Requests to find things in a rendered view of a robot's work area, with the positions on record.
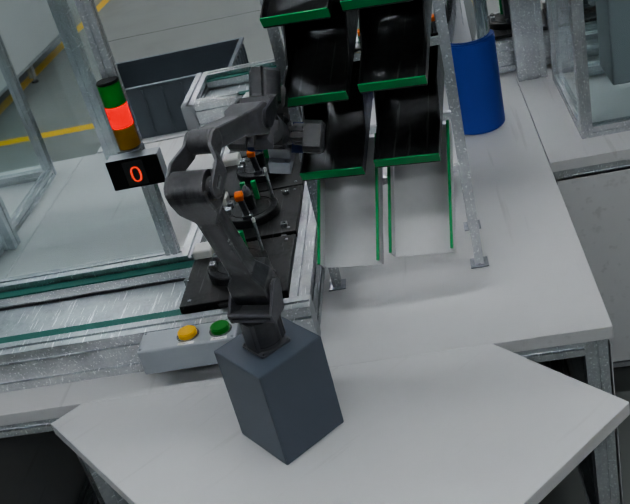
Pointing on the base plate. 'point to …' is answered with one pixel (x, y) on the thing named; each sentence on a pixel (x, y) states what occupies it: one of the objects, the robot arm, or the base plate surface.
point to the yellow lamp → (127, 138)
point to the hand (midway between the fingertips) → (280, 139)
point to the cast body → (281, 160)
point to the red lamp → (119, 117)
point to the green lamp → (112, 95)
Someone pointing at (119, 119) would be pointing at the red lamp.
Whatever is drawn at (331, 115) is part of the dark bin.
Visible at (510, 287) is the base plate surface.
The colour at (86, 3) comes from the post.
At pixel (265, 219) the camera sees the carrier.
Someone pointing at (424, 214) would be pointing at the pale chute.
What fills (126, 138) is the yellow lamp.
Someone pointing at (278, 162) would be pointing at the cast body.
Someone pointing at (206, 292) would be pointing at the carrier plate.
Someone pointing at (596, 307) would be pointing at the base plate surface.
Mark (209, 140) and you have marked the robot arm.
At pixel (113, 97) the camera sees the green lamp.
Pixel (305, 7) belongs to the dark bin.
